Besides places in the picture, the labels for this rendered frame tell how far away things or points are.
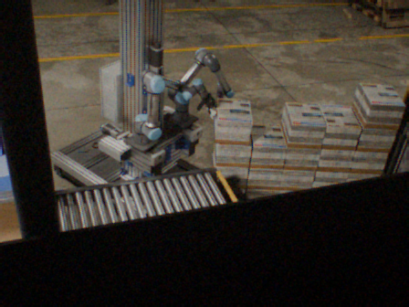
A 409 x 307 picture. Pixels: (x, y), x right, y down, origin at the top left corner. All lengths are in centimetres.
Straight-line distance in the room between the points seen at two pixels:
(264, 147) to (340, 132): 63
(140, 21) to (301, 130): 153
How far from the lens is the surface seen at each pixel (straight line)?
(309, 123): 409
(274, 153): 417
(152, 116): 377
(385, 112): 419
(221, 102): 418
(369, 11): 1034
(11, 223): 344
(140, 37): 386
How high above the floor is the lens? 310
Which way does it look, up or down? 36 degrees down
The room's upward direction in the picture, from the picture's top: 5 degrees clockwise
